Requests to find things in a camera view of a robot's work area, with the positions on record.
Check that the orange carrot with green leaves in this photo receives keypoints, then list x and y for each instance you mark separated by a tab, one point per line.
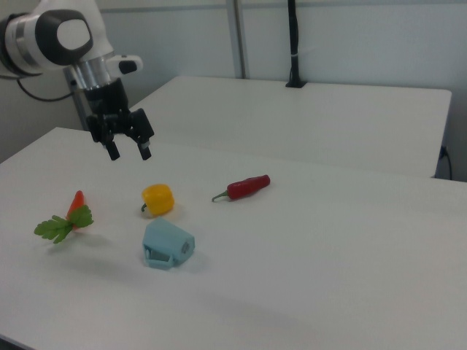
74	215

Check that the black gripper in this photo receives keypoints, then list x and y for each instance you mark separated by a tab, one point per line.
107	100

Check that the light blue mug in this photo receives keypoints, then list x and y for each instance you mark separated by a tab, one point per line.
164	240

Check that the tall black camera pole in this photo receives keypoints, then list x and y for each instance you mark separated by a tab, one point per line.
293	40

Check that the yellow bell pepper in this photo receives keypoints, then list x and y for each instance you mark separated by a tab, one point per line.
157	200

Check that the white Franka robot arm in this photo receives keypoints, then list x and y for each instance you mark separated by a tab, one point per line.
44	33

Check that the grey partition frame post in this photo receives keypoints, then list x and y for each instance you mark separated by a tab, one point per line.
239	36

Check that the red chili pepper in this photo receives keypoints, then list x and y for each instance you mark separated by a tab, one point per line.
244	187

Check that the white side table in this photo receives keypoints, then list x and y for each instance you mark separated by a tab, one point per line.
299	120

